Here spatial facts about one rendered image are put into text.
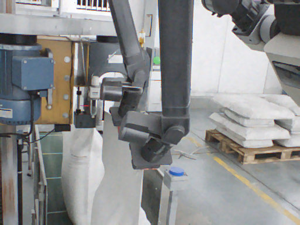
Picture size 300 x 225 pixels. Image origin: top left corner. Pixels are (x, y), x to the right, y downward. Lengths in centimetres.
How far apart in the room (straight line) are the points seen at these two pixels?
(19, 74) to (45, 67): 7
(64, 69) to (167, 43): 77
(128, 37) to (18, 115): 41
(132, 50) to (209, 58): 516
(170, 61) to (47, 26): 58
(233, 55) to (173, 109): 574
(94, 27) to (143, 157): 59
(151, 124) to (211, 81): 552
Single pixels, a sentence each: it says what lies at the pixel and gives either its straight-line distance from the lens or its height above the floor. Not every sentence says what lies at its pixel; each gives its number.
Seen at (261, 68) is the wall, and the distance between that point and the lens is 679.
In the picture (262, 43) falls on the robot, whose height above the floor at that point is 140.
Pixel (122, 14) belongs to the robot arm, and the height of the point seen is 144.
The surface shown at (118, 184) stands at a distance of 125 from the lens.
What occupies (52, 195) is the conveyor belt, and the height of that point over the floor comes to 38.
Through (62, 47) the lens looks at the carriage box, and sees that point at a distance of 131.
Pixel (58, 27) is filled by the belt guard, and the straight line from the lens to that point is 115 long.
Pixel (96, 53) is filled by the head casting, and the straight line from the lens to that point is 132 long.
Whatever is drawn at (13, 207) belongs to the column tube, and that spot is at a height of 66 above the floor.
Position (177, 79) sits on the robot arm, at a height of 134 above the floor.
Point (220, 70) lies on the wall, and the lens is 630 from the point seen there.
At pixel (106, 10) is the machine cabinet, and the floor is 148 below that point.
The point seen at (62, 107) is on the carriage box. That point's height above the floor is 109.
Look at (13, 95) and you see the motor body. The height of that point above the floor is 118.
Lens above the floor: 144
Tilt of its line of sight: 15 degrees down
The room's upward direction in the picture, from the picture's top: 5 degrees clockwise
